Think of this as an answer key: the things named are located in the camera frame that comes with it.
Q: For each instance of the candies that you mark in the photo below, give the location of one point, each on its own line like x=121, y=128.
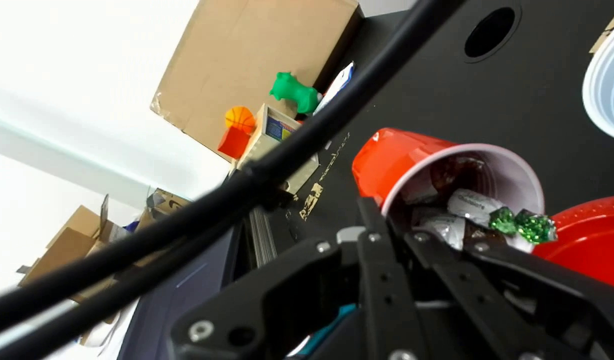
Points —
x=476, y=202

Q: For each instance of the red toy block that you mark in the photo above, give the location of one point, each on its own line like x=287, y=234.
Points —
x=234, y=142

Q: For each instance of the small tan tape scrap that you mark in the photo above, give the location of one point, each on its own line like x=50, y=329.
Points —
x=313, y=201

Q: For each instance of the small teal plastic cup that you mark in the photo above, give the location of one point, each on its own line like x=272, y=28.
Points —
x=337, y=318

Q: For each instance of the green toy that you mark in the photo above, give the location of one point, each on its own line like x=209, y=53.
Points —
x=293, y=93

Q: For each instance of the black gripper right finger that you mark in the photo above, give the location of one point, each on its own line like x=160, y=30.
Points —
x=533, y=301

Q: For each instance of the open cardboard box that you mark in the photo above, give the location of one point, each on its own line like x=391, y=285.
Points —
x=73, y=232

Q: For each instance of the large flat cardboard box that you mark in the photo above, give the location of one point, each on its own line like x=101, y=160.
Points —
x=238, y=61

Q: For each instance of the dark blue storage lid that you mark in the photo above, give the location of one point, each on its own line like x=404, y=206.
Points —
x=186, y=292

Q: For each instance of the large blue plastic cup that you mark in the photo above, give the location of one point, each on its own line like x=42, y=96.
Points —
x=609, y=86

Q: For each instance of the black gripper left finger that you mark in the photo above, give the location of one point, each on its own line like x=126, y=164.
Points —
x=383, y=286

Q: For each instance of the red plastic cup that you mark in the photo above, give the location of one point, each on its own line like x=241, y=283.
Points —
x=393, y=156

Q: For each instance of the wooden toy box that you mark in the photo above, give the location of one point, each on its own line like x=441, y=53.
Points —
x=269, y=133

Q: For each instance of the orange toy ball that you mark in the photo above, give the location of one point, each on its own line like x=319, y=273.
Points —
x=241, y=118

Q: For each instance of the aluminum rail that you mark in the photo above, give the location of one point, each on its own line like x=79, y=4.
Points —
x=262, y=232

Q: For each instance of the white blue tube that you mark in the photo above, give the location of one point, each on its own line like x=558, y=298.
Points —
x=337, y=82

